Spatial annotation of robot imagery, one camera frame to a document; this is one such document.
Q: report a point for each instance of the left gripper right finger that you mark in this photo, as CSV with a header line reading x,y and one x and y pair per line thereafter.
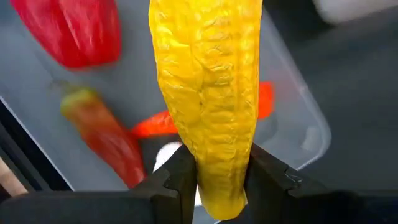
x,y
270,193

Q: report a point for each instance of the red chili with green top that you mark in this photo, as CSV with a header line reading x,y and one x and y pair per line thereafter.
x,y
105,137

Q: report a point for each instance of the red bell pepper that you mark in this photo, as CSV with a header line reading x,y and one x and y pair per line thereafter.
x,y
77,31

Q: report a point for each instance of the orange carrot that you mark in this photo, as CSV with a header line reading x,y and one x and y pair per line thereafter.
x,y
152,126

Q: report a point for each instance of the clear plastic bin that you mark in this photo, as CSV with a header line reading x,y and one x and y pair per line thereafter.
x,y
46,124

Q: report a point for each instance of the black metal table frame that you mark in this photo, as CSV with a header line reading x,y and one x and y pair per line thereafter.
x,y
18,149

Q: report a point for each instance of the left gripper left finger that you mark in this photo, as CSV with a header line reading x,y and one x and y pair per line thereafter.
x,y
177,193

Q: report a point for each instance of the white garlic bulb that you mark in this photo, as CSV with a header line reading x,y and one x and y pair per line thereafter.
x,y
166,154

